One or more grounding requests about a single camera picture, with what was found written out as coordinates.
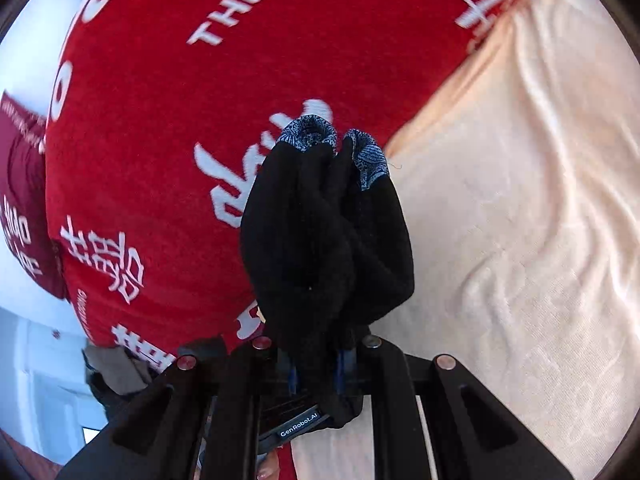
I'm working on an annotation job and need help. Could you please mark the folded beige garment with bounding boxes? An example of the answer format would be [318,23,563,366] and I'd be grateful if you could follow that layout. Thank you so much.
[82,344,152,396]

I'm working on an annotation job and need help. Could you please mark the cream white blanket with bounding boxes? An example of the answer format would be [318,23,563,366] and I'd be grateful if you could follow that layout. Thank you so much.
[292,0,640,480]

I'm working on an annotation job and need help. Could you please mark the folded black garment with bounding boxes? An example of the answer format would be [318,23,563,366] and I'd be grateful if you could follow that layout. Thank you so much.
[81,336,229,421]

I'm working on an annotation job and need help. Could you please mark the dark red pillow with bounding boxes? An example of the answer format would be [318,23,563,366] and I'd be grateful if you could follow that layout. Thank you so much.
[1,93,67,299]

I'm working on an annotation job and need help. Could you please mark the red wedding blanket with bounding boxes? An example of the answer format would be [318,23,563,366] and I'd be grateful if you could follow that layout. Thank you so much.
[46,0,514,370]

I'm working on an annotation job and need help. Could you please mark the person's left hand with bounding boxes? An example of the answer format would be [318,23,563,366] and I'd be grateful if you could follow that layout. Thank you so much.
[256,451,280,480]

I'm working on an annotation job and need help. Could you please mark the black pants with grey stripe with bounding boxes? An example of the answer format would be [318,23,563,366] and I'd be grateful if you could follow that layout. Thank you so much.
[240,115,414,428]

